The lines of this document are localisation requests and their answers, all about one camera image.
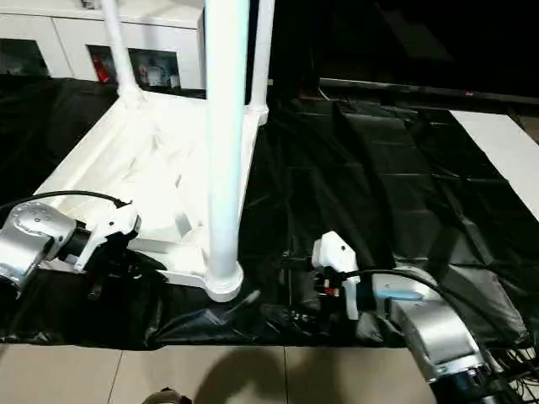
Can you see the black long bar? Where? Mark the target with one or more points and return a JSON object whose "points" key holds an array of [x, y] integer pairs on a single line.
{"points": [[421, 90]]}

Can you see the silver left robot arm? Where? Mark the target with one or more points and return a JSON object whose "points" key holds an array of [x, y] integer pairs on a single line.
{"points": [[25, 240]]}

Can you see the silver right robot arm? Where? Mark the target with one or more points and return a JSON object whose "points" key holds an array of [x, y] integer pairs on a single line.
{"points": [[442, 324]]}

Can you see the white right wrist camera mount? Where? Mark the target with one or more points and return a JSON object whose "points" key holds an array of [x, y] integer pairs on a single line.
{"points": [[337, 252]]}

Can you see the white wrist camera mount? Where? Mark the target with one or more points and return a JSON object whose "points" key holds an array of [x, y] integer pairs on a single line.
{"points": [[113, 227], [337, 252]]}

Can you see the white flat board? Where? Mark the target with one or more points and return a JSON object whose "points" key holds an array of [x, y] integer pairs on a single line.
{"points": [[501, 147]]}

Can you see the white plastic table leg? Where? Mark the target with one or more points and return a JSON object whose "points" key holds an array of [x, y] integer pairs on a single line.
{"points": [[120, 46], [225, 126], [262, 50]]}

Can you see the white plastic table top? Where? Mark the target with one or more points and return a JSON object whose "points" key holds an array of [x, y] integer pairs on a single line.
{"points": [[147, 147]]}

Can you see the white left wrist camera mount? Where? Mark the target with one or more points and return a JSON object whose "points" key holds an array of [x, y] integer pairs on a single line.
{"points": [[113, 227]]}

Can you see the white cabinet with glass doors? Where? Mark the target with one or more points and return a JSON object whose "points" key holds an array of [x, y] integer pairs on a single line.
{"points": [[63, 38]]}

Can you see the black plastic mat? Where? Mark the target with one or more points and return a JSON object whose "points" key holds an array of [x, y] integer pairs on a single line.
{"points": [[358, 189]]}

